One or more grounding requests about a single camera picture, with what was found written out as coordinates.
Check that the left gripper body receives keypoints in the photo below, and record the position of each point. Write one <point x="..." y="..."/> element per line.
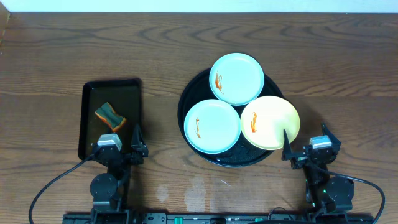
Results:
<point x="125" y="152"/>

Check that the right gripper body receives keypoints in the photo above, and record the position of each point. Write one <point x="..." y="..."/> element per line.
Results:
<point x="306" y="157"/>

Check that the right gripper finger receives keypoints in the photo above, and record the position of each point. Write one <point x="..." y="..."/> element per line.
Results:
<point x="288" y="155"/>
<point x="334" y="141"/>

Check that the orange green scrub sponge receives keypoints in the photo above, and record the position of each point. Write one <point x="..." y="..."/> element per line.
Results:
<point x="109" y="116"/>

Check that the pale blue plate front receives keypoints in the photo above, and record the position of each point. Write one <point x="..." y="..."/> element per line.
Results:
<point x="212" y="126"/>

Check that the pale blue plate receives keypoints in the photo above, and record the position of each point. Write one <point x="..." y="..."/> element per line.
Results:
<point x="212" y="126"/>
<point x="236" y="78"/>

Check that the pale blue plate back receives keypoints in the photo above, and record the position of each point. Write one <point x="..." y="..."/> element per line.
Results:
<point x="236" y="78"/>

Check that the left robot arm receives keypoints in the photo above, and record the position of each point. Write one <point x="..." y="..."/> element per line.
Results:
<point x="109" y="190"/>

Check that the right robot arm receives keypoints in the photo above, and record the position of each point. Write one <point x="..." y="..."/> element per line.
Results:
<point x="327" y="193"/>

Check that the round black serving tray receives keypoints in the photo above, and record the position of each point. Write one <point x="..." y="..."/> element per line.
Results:
<point x="242" y="153"/>

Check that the black rectangular tray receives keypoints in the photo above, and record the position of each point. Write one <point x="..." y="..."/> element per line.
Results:
<point x="125" y="98"/>

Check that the yellow plate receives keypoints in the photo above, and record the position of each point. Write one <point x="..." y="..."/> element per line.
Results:
<point x="267" y="119"/>

